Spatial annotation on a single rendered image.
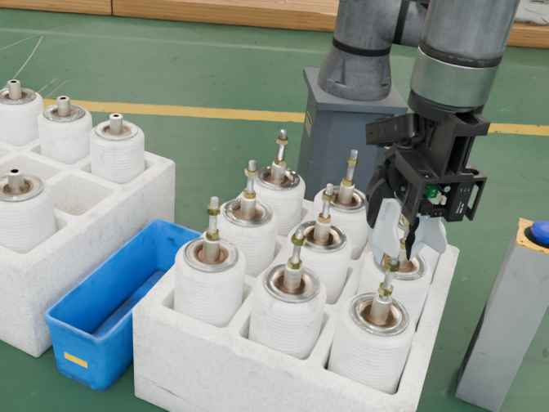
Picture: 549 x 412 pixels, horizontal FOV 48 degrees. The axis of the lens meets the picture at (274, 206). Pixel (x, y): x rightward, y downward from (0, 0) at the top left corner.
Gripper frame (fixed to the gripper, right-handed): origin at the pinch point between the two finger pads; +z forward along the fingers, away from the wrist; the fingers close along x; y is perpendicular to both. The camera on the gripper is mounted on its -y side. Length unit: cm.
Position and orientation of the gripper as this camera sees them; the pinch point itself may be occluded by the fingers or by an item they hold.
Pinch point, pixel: (393, 248)
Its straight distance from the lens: 72.8
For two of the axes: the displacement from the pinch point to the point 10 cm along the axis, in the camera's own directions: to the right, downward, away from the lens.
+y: 2.7, 5.5, -7.9
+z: -1.1, 8.3, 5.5
